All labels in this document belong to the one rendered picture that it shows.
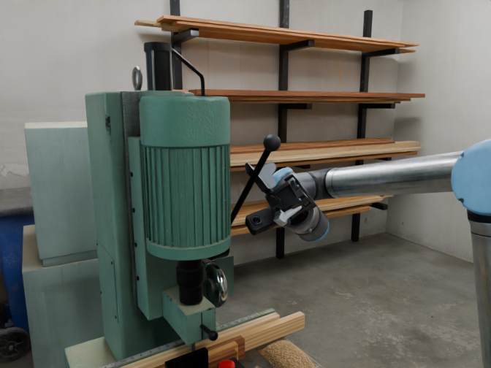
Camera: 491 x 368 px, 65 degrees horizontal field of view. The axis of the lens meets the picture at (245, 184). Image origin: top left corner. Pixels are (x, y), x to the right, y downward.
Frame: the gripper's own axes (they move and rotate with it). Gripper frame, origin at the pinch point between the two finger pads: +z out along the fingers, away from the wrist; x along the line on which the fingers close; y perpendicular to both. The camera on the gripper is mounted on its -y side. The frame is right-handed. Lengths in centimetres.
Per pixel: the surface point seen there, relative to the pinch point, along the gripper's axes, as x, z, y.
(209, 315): 14.3, -6.4, -23.4
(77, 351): -2, -20, -72
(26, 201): -117, -68, -131
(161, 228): 0.4, 10.2, -17.9
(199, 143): -6.3, 15.7, -2.1
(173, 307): 9.1, -5.0, -30.0
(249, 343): 19.9, -24.7, -25.2
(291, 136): -164, -247, 8
